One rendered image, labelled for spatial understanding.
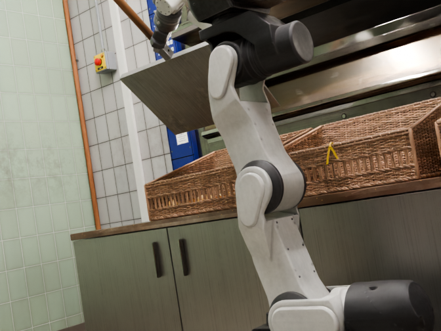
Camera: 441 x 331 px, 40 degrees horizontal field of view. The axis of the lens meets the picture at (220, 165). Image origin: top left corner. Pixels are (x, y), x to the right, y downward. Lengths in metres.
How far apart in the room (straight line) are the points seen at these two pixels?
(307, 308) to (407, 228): 0.44
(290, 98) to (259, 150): 1.03
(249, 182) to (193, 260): 0.78
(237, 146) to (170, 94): 0.84
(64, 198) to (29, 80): 0.66
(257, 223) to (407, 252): 0.48
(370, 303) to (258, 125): 0.54
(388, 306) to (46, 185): 2.27
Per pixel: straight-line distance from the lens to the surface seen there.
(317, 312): 1.51
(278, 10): 2.66
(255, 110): 1.65
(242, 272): 2.14
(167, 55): 2.28
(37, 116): 3.41
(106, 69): 3.33
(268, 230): 1.58
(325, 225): 1.93
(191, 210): 2.32
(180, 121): 2.55
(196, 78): 2.31
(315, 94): 2.55
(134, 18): 2.22
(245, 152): 1.62
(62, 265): 3.37
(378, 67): 2.44
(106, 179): 3.44
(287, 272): 1.59
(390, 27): 2.43
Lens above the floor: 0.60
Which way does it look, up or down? 4 degrees up
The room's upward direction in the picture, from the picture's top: 9 degrees counter-clockwise
